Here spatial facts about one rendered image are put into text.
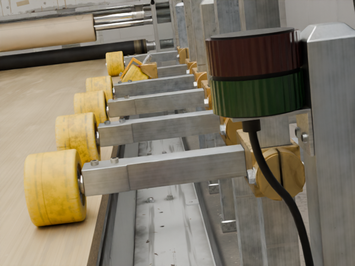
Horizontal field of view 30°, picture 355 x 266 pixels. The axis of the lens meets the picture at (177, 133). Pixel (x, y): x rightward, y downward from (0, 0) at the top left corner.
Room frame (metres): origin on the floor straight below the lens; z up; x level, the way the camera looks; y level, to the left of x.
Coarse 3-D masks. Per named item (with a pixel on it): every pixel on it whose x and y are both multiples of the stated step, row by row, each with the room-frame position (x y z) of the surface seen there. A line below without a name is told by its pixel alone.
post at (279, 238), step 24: (240, 0) 0.67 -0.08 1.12; (264, 0) 0.66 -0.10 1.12; (240, 24) 0.69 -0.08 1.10; (264, 24) 0.66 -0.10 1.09; (264, 120) 0.66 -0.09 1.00; (288, 120) 0.66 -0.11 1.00; (264, 144) 0.66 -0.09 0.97; (288, 144) 0.66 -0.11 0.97; (264, 216) 0.66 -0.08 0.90; (288, 216) 0.66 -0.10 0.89; (264, 240) 0.66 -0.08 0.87; (288, 240) 0.66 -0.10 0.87; (264, 264) 0.68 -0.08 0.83; (288, 264) 0.66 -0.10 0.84
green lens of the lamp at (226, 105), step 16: (256, 80) 0.39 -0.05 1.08; (272, 80) 0.39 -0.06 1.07; (288, 80) 0.40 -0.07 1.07; (224, 96) 0.40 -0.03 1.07; (240, 96) 0.40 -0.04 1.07; (256, 96) 0.39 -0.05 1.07; (272, 96) 0.39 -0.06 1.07; (288, 96) 0.40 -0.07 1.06; (304, 96) 0.41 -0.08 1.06; (224, 112) 0.40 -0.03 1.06; (240, 112) 0.40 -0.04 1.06; (256, 112) 0.39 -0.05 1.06; (272, 112) 0.39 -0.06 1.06
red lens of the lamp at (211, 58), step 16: (288, 32) 0.40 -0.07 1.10; (208, 48) 0.41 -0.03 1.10; (224, 48) 0.40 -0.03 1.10; (240, 48) 0.39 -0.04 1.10; (256, 48) 0.39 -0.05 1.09; (272, 48) 0.39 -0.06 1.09; (288, 48) 0.40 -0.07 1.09; (208, 64) 0.42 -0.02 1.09; (224, 64) 0.40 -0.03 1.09; (240, 64) 0.39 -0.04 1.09; (256, 64) 0.39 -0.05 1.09; (272, 64) 0.39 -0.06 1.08; (288, 64) 0.40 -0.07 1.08
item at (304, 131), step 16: (240, 32) 0.43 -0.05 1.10; (256, 32) 0.42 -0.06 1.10; (272, 32) 0.40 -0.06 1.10; (224, 80) 0.40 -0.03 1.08; (240, 80) 0.40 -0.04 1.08; (288, 112) 0.41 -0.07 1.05; (304, 112) 0.41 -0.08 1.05; (256, 128) 0.42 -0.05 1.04; (304, 128) 0.42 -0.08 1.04; (256, 144) 0.42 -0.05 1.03; (304, 144) 0.42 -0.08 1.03; (256, 160) 0.42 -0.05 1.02; (272, 176) 0.42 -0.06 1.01; (304, 240) 0.42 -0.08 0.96; (304, 256) 0.42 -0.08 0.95
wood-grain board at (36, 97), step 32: (96, 64) 2.76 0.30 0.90; (0, 96) 2.01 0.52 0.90; (32, 96) 1.91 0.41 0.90; (64, 96) 1.83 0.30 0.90; (0, 128) 1.40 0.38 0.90; (32, 128) 1.35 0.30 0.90; (0, 160) 1.07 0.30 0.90; (0, 192) 0.87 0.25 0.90; (0, 224) 0.72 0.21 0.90; (32, 224) 0.71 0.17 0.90; (64, 224) 0.70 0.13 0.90; (96, 224) 0.69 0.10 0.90; (0, 256) 0.62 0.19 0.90; (32, 256) 0.61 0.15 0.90; (64, 256) 0.60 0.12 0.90; (96, 256) 0.65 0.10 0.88
